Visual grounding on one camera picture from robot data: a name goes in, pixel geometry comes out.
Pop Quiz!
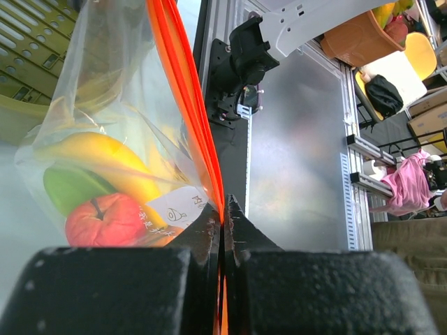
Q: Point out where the pink cloth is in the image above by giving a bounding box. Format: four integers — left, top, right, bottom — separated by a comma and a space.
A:
370, 149, 434, 216

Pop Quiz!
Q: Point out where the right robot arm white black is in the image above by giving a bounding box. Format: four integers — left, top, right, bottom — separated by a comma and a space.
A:
226, 1, 386, 93

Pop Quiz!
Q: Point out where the red toy apple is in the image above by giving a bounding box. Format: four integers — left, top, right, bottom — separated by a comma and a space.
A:
65, 193, 146, 247

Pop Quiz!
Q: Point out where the green toy starfruit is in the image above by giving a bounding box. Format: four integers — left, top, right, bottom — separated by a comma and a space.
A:
43, 165, 117, 217

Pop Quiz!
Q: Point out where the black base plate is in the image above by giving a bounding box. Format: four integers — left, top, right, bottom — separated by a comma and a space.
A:
190, 1, 251, 214

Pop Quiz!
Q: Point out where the black bag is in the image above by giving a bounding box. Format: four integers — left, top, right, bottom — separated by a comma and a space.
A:
365, 75, 404, 119

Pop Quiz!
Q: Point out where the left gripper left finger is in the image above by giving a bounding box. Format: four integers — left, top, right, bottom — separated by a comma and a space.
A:
1, 206, 220, 334

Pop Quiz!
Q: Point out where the olive green plastic bin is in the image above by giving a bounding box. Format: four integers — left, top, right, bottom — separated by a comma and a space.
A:
1, 0, 78, 145

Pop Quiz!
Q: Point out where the aluminium frame rail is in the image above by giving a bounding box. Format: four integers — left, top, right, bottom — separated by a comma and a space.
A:
299, 40, 393, 251

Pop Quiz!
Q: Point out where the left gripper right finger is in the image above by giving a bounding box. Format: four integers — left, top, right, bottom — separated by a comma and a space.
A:
223, 195, 437, 334

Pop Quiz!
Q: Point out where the white slotted cable duct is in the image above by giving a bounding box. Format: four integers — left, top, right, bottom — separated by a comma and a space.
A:
237, 103, 252, 218

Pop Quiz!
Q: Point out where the yellow toy banana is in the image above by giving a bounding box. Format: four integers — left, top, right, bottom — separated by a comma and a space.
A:
35, 132, 168, 229

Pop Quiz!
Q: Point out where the clear zip bag orange zipper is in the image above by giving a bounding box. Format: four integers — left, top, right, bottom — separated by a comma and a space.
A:
13, 0, 228, 335

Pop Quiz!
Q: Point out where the yellow chair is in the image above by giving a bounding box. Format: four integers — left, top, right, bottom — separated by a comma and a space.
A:
354, 32, 437, 123

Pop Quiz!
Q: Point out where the orange plastic basket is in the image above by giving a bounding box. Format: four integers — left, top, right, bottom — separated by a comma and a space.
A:
321, 10, 406, 68

